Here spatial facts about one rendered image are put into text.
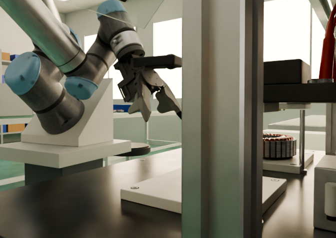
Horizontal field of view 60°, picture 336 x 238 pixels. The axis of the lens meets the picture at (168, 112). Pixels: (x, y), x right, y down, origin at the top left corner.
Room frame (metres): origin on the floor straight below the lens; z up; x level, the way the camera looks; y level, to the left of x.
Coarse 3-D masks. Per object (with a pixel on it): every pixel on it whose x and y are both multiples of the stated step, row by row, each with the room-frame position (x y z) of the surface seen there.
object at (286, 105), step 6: (312, 78) 0.48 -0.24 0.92; (288, 102) 0.50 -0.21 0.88; (294, 102) 0.49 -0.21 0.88; (300, 102) 0.49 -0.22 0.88; (306, 102) 0.48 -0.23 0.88; (312, 102) 0.48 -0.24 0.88; (318, 102) 0.47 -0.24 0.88; (324, 102) 0.47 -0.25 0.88; (330, 102) 0.46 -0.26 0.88; (282, 108) 0.51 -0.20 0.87; (288, 108) 0.50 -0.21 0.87; (294, 108) 0.49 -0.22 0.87; (300, 108) 0.49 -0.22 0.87; (306, 108) 0.50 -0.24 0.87
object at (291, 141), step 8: (264, 136) 0.58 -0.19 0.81; (272, 136) 0.57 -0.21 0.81; (280, 136) 0.56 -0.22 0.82; (288, 136) 0.53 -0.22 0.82; (264, 144) 0.51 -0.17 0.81; (272, 144) 0.50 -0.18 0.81; (280, 144) 0.50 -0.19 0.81; (288, 144) 0.50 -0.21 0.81; (264, 152) 0.51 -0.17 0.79; (272, 152) 0.50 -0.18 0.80; (280, 152) 0.50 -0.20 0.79; (288, 152) 0.50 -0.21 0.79
